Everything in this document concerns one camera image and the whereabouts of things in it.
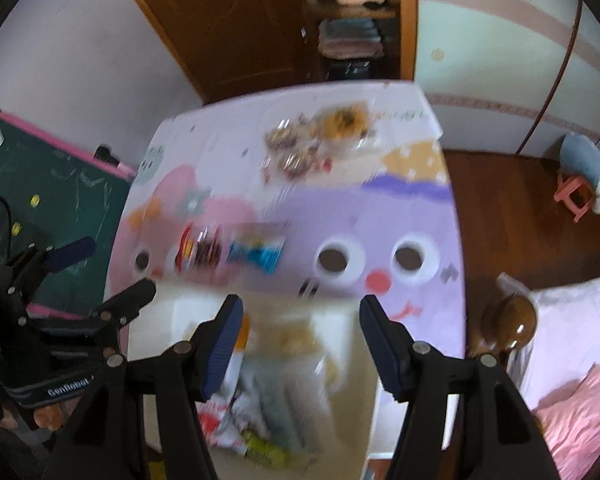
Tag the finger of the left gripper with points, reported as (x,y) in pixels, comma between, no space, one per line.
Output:
(57,259)
(121,309)

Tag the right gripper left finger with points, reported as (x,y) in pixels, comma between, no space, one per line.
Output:
(212,346)

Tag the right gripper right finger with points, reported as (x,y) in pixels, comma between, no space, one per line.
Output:
(390,347)

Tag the orange white snack packet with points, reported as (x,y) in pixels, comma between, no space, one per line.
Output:
(234,365)

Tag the dark brownie clear packet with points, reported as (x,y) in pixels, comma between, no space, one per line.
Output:
(200,248)

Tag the blue foil snack packet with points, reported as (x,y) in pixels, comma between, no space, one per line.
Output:
(258,244)

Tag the green pineapple cake packet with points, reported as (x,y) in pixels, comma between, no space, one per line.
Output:
(264,452)

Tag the red white snack bag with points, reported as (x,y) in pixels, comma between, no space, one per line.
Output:
(225,423)

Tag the white blue label packet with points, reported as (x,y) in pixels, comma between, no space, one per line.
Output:
(294,401)

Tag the white plastic tray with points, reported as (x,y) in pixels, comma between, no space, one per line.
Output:
(368,422)

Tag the brown round bedpost knob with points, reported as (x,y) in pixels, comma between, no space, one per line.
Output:
(509,325)

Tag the cartoon printed tablecloth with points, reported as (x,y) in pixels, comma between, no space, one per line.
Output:
(382,222)

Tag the white pillow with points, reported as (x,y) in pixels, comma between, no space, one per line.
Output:
(564,345)

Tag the pink blanket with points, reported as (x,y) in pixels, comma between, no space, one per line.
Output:
(571,427)

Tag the lower clear nut packet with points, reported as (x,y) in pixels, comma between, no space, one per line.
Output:
(296,164)

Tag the clear nut packet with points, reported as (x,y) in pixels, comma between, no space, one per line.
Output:
(287,135)
(296,164)

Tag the upper clear nut packet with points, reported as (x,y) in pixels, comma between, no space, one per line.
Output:
(287,135)

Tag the yellow pastry clear packet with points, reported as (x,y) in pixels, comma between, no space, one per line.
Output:
(344,126)

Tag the pink plastic stool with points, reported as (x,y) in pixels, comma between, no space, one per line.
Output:
(575,193)

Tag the blue plush cushion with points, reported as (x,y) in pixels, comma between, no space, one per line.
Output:
(579,155)

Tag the brown wooden door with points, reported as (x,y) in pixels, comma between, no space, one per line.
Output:
(228,48)

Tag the pastel sliding wardrobe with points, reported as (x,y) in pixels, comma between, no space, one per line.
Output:
(510,76)

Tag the folded towels stack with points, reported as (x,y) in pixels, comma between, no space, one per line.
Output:
(346,38)

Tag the green chalkboard pink frame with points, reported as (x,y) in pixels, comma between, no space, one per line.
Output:
(58,193)

